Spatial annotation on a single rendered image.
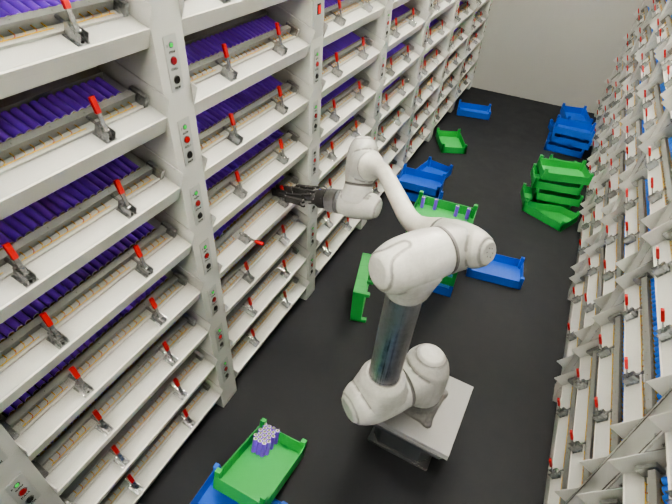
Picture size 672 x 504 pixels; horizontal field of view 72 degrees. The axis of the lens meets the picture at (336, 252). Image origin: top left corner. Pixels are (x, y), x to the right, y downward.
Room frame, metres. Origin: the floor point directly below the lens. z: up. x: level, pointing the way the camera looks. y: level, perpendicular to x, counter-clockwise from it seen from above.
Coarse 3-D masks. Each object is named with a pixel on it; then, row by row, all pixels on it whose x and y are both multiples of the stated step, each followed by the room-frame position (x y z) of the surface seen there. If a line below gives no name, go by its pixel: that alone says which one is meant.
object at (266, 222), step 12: (300, 180) 1.67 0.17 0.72; (276, 204) 1.51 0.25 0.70; (264, 216) 1.42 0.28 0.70; (276, 216) 1.45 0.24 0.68; (240, 228) 1.33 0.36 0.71; (252, 228) 1.35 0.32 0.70; (264, 228) 1.37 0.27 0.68; (216, 240) 1.24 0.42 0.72; (228, 240) 1.25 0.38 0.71; (216, 252) 1.19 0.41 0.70; (228, 252) 1.20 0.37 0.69; (240, 252) 1.22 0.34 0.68; (228, 264) 1.15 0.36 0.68
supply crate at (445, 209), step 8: (416, 200) 1.98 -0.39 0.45; (432, 200) 2.02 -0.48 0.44; (440, 200) 2.00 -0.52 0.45; (416, 208) 1.98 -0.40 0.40; (424, 208) 1.99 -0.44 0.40; (432, 208) 1.99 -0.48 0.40; (440, 208) 2.00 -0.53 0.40; (448, 208) 1.99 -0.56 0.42; (464, 208) 1.96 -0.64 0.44; (472, 208) 1.95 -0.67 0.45; (432, 216) 1.92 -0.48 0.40; (440, 216) 1.93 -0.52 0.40; (448, 216) 1.93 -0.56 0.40; (464, 216) 1.94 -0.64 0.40; (472, 216) 1.93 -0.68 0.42
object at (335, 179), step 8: (344, 160) 2.18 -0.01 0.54; (336, 168) 2.09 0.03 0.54; (344, 168) 2.15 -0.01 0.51; (328, 176) 2.01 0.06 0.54; (336, 176) 2.07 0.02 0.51; (344, 176) 2.09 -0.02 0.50; (320, 184) 1.93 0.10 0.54; (328, 184) 1.98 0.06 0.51; (336, 184) 2.01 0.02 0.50; (320, 208) 1.74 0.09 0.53
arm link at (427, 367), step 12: (420, 348) 1.00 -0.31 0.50; (432, 348) 1.00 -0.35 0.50; (408, 360) 0.97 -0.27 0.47; (420, 360) 0.95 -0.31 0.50; (432, 360) 0.95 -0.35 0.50; (444, 360) 0.96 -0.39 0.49; (408, 372) 0.93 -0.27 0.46; (420, 372) 0.92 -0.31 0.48; (432, 372) 0.92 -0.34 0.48; (444, 372) 0.93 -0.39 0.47; (420, 384) 0.89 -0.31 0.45; (432, 384) 0.90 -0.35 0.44; (444, 384) 0.92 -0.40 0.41; (420, 396) 0.87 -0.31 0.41; (432, 396) 0.90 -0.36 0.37
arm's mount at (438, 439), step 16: (448, 384) 1.05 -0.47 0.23; (464, 384) 1.06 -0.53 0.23; (448, 400) 0.98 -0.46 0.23; (464, 400) 0.99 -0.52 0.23; (400, 416) 0.90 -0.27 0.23; (448, 416) 0.91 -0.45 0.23; (400, 432) 0.84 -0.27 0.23; (416, 432) 0.84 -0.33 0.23; (432, 432) 0.85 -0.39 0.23; (448, 432) 0.85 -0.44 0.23; (432, 448) 0.79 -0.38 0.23; (448, 448) 0.79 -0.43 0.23
